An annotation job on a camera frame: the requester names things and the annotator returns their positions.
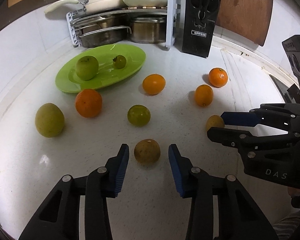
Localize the wooden cutting board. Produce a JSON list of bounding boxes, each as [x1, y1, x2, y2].
[[216, 0, 273, 46]]

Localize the white metal pot rack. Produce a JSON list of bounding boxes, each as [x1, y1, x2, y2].
[[66, 0, 181, 49]]

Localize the small green tomato with stem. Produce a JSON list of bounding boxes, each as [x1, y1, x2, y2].
[[113, 55, 127, 69]]

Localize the large green apple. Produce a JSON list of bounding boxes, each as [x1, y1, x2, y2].
[[75, 56, 98, 81]]

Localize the yellow-green round fruit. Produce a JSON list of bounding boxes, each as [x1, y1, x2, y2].
[[35, 103, 65, 138]]

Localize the steel pan under rack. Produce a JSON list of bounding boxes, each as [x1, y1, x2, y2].
[[73, 14, 132, 48]]

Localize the orange tangerine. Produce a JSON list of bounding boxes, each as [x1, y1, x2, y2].
[[208, 68, 228, 88], [75, 89, 103, 118]]

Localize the person's right hand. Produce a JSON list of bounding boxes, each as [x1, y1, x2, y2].
[[287, 187, 300, 198]]

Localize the small yellow fruit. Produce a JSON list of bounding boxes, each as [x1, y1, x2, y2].
[[206, 115, 225, 131]]

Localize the black knife block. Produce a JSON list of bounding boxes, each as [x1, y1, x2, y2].
[[182, 0, 221, 58]]

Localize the cream saucepan stack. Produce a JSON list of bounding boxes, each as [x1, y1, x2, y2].
[[44, 0, 126, 14]]

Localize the green plate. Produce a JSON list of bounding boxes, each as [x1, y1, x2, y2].
[[55, 43, 146, 94]]

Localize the brownish yellow fruit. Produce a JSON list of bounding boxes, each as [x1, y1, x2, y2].
[[134, 139, 161, 166]]

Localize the orange kumquat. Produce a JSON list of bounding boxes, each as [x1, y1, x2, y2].
[[194, 85, 213, 107], [142, 74, 166, 95]]

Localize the steel pot under rack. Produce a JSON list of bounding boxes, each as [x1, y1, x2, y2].
[[129, 16, 167, 44]]

